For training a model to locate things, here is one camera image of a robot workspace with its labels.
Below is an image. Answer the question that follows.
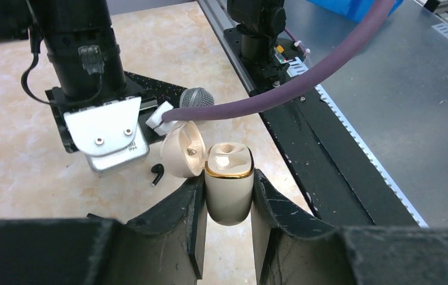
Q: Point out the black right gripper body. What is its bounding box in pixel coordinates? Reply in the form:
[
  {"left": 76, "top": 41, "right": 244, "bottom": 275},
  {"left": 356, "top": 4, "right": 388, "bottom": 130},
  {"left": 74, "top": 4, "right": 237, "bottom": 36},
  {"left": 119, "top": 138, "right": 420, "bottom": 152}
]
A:
[{"left": 51, "top": 84, "right": 161, "bottom": 154}]

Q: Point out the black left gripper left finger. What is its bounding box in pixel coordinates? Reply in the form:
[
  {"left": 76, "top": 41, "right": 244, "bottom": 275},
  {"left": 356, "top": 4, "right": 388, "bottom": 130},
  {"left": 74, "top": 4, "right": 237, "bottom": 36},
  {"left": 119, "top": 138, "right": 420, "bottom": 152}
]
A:
[{"left": 0, "top": 177, "right": 206, "bottom": 284}]

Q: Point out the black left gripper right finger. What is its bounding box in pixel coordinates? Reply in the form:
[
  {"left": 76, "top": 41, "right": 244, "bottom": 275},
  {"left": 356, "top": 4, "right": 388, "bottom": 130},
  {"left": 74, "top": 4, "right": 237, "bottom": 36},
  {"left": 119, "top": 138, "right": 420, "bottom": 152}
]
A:
[{"left": 250, "top": 169, "right": 448, "bottom": 284}]

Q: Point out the white earbud charging case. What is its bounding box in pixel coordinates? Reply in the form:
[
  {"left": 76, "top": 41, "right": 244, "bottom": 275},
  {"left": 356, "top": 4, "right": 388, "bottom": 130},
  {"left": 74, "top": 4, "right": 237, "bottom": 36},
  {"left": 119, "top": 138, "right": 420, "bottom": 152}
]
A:
[{"left": 160, "top": 121, "right": 255, "bottom": 226}]

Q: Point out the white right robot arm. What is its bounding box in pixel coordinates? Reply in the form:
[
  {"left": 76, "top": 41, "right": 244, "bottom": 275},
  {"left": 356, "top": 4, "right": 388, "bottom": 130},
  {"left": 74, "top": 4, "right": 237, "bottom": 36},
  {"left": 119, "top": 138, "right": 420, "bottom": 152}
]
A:
[{"left": 0, "top": 1, "right": 155, "bottom": 153}]

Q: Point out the black microphone grey head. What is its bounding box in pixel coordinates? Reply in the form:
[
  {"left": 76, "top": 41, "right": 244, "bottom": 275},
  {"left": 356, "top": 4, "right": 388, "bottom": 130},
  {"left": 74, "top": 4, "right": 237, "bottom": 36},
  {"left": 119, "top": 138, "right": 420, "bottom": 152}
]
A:
[{"left": 124, "top": 71, "right": 214, "bottom": 110}]

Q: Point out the blue plastic bin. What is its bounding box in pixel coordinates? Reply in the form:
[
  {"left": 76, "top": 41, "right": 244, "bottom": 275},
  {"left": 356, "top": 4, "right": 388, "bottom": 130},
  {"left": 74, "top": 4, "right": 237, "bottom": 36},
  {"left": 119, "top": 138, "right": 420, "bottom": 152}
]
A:
[{"left": 307, "top": 0, "right": 404, "bottom": 18}]

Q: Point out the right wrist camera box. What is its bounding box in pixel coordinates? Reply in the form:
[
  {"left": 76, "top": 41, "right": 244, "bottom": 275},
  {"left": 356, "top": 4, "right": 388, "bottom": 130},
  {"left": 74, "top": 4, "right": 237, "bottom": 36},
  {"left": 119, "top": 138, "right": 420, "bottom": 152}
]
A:
[{"left": 64, "top": 96, "right": 150, "bottom": 177}]

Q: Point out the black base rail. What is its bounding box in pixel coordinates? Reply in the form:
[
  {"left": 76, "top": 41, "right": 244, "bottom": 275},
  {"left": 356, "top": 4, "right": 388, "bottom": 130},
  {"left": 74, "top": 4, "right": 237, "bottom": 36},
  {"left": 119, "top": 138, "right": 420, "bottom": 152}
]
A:
[{"left": 223, "top": 27, "right": 419, "bottom": 228}]

